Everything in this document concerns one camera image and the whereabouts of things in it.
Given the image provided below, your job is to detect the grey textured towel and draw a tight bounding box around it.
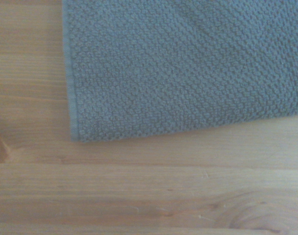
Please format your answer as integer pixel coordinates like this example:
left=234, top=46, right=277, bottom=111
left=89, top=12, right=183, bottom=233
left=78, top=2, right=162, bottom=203
left=61, top=0, right=298, bottom=143

